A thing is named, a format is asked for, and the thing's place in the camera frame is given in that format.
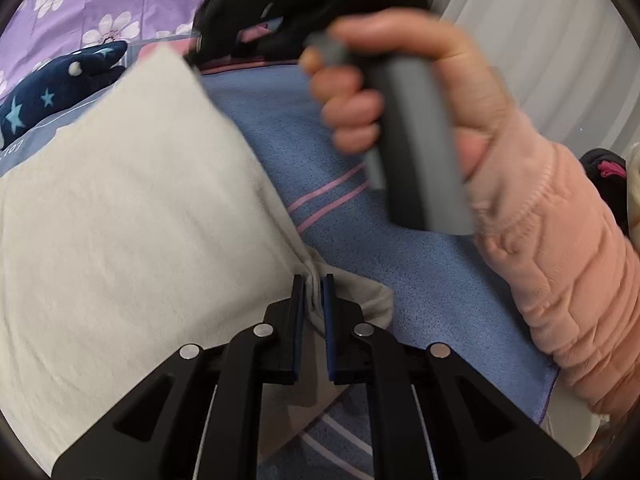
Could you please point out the person's right forearm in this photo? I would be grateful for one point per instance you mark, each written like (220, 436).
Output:
(565, 270)

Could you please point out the blue plaid bed sheet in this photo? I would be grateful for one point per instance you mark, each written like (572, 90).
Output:
(400, 270)

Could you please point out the purple floral quilt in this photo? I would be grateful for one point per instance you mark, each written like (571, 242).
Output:
(75, 5)

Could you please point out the white curtain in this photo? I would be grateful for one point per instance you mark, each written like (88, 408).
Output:
(540, 35)

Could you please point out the beige long-sleeve shirt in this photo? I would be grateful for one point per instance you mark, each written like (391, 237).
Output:
(125, 235)

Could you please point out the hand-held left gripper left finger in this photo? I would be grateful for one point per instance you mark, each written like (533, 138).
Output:
(299, 330)

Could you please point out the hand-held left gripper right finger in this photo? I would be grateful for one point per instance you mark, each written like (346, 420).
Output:
(328, 330)

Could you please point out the black and pink object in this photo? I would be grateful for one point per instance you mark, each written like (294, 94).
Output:
(605, 185)

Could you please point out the navy star-print cloth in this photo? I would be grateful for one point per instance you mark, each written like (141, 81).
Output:
(55, 90)

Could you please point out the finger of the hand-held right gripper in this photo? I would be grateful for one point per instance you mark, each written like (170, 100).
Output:
(215, 25)

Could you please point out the folded pink garment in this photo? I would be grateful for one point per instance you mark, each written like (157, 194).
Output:
(154, 51)

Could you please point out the person's right hand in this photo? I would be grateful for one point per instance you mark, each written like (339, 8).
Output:
(470, 90)

